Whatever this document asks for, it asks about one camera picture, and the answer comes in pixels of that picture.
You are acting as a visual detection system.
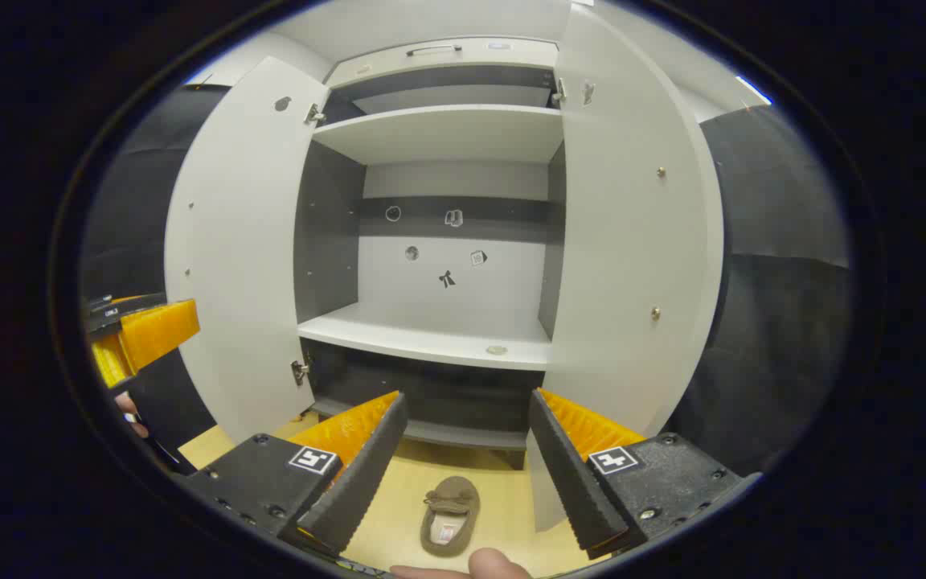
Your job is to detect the white cabinet door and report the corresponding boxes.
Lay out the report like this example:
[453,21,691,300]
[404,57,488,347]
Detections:
[526,4,725,532]
[164,56,331,443]

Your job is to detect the brown fuzzy shoe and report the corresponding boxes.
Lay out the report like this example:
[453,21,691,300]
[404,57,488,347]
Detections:
[420,476,481,557]

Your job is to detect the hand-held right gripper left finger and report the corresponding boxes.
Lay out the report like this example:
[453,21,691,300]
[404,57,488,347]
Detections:
[176,391,409,557]

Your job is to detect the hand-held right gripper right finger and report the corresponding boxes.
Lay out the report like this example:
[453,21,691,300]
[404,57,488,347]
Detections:
[527,388,744,561]

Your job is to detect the black backdrop cloth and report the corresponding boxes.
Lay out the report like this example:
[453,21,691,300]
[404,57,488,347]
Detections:
[80,84,231,475]
[664,105,851,477]

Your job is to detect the white shoe cabinet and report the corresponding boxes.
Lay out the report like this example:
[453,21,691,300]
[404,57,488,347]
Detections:
[294,36,568,471]

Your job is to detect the white cabinet shelf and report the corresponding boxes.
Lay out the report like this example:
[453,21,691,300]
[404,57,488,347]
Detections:
[298,302,552,371]
[312,105,564,166]

